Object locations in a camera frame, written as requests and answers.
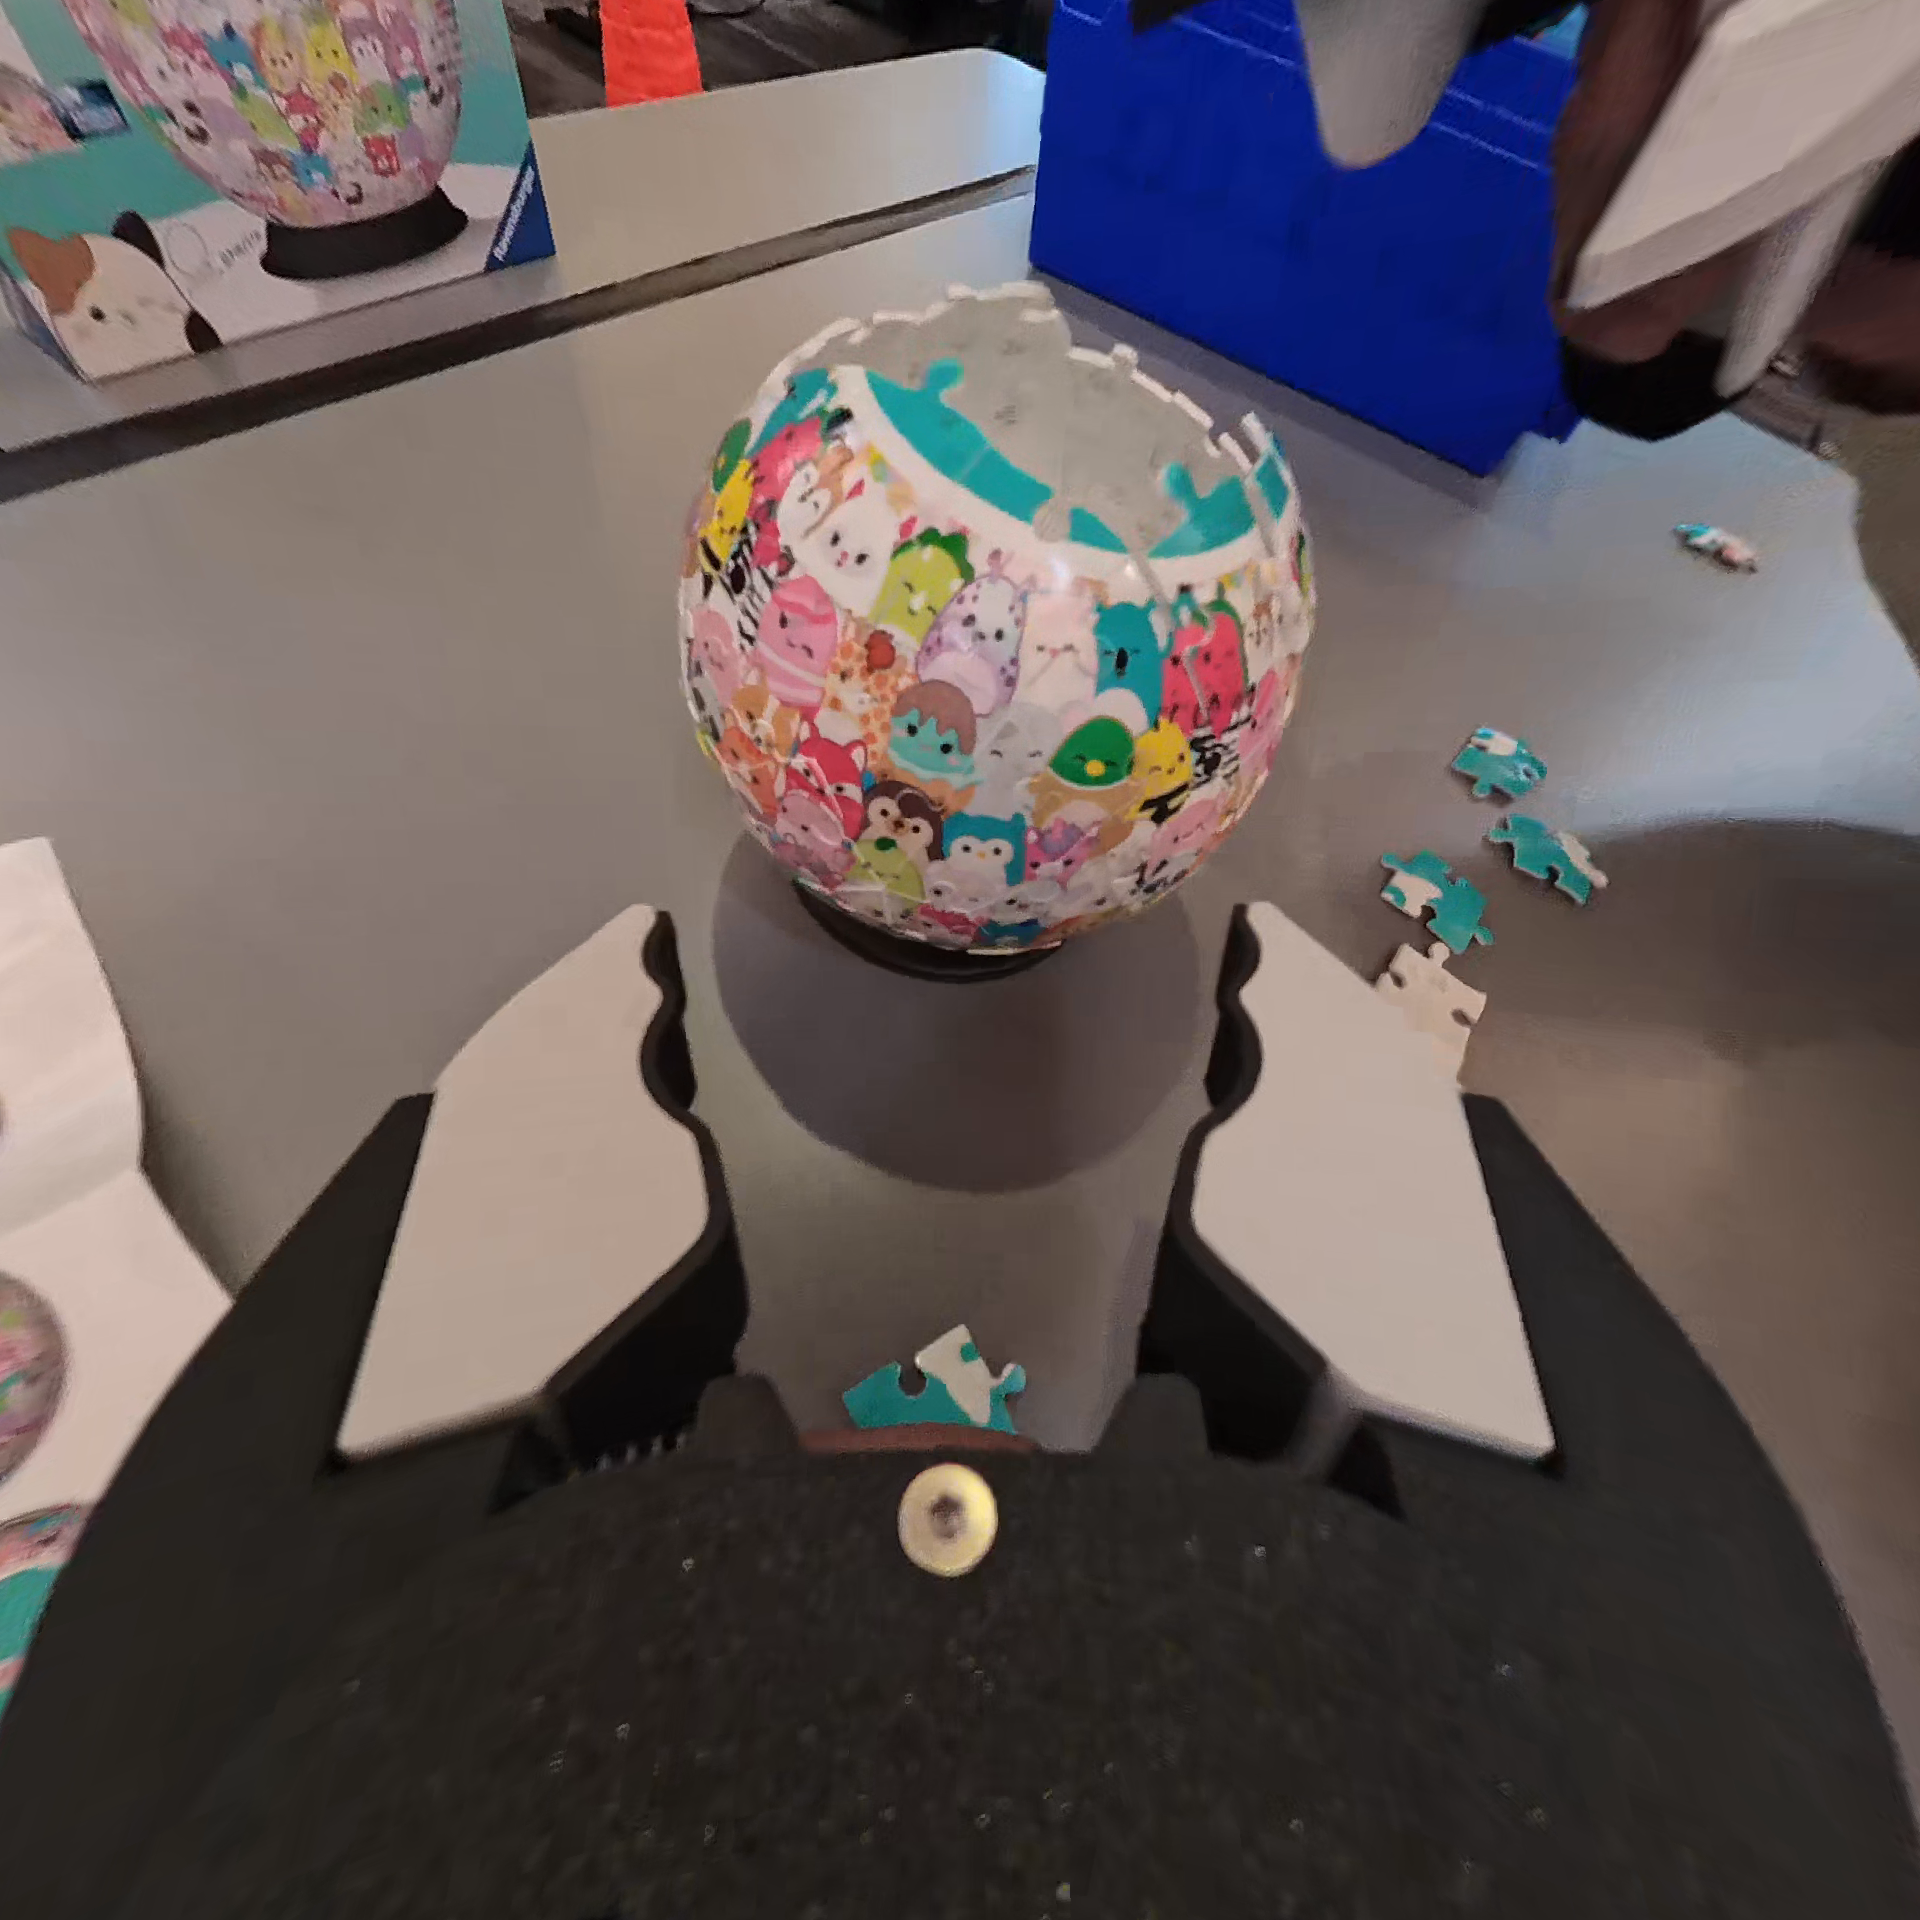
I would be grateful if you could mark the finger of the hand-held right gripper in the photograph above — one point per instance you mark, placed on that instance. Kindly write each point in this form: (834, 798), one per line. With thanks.
(1770, 119)

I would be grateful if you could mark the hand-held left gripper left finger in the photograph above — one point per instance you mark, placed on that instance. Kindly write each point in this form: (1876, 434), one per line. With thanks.
(524, 1200)

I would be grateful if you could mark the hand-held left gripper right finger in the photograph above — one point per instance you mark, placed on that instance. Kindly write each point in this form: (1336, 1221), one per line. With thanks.
(1364, 1200)

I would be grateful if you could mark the black ball stand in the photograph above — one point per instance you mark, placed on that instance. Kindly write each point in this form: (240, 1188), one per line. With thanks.
(901, 955)

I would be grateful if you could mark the colourful puzzle ball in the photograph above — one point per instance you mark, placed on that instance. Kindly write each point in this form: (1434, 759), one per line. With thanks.
(931, 720)

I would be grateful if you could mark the teal white puzzle piece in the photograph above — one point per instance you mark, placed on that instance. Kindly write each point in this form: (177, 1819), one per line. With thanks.
(1716, 548)
(931, 1396)

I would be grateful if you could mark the puzzle instruction sheet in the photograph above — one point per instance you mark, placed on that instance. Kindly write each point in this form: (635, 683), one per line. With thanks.
(75, 1171)

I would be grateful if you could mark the cardboard puzzle box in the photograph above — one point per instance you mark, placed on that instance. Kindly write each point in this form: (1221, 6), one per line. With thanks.
(376, 119)

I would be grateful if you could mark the person's right hand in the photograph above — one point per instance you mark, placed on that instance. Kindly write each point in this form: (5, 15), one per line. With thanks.
(1611, 119)

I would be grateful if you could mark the blue plastic bin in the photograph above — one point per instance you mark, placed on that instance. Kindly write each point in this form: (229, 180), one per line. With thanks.
(1276, 271)

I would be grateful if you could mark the orange traffic cone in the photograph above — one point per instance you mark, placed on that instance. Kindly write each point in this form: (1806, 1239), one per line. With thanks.
(648, 53)

